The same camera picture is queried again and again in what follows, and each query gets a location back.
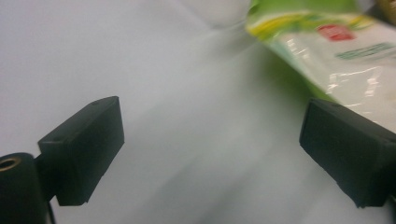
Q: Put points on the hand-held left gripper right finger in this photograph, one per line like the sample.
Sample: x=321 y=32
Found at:
x=348 y=152

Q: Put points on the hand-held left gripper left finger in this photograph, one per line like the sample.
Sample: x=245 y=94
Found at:
x=84 y=146

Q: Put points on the green and white snack packet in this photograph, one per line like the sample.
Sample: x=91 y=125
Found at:
x=342 y=62

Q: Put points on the white table sheet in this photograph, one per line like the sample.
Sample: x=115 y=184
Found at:
x=93 y=46

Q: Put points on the brown snack packet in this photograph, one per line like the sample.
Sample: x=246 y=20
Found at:
x=389 y=7

